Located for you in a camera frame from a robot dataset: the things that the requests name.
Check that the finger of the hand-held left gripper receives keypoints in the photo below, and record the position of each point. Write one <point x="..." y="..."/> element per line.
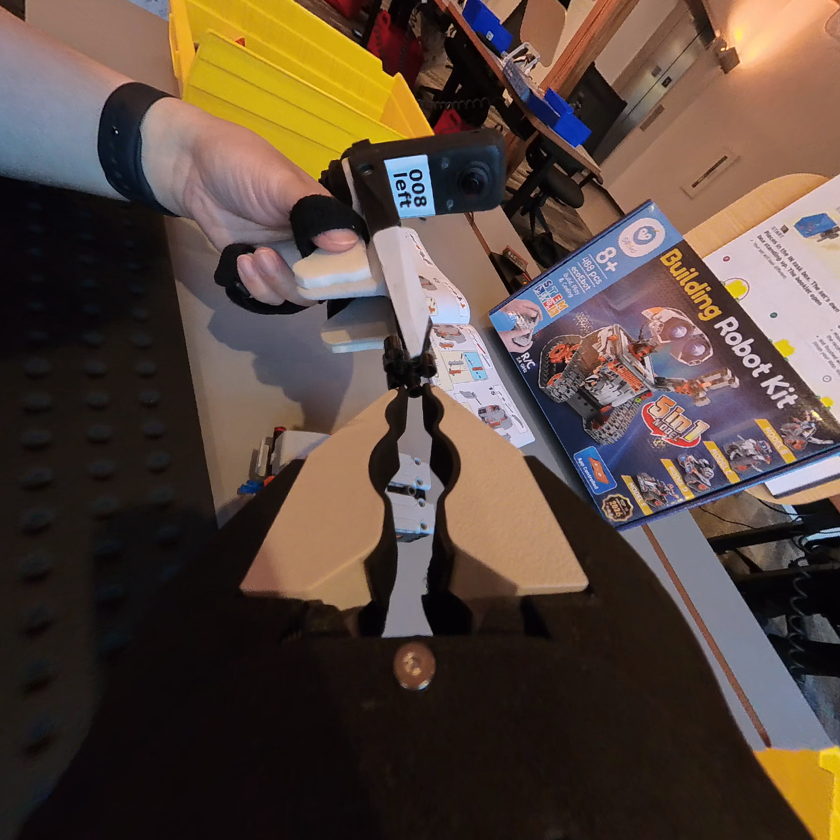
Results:
<point x="358" y="328"/>
<point x="410" y="289"/>

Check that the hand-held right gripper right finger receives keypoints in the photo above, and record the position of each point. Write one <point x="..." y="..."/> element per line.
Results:
<point x="512" y="525"/>

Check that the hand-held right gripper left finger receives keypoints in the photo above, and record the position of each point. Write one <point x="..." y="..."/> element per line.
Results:
<point x="315" y="525"/>

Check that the small black connector piece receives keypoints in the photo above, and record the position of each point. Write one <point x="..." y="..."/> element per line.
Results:
<point x="407" y="367"/>

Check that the grey building block robot model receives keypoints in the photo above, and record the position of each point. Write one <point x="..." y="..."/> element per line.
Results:
<point x="410" y="472"/>

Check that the person's left forearm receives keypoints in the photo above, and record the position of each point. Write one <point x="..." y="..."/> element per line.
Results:
<point x="46" y="111"/>

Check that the grey desk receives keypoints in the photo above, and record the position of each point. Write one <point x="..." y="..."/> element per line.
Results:
<point x="262" y="394"/>

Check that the person's left hand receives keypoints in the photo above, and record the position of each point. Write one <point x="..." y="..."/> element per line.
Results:
<point x="216" y="177"/>

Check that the open white assembly manual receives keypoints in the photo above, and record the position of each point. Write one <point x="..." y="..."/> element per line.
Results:
<point x="485" y="394"/>

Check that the nested yellow storage bins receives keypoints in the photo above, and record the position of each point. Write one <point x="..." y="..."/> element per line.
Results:
<point x="282" y="72"/>

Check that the blue robot kit box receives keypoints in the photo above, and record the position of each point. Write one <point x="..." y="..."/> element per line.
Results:
<point x="656" y="367"/>

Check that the blue storage bin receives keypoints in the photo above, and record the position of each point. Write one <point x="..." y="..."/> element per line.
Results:
<point x="568" y="121"/>
<point x="485" y="16"/>

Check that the black wristband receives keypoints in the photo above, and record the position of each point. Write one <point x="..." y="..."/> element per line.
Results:
<point x="124" y="144"/>

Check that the dark studded edge strip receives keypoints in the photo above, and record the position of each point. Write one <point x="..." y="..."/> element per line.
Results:
<point x="85" y="394"/>

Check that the white printed instruction sheet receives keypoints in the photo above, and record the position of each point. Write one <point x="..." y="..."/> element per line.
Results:
<point x="787" y="295"/>

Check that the yellow plastic bin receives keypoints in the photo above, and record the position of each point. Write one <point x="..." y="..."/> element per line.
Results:
<point x="807" y="794"/>

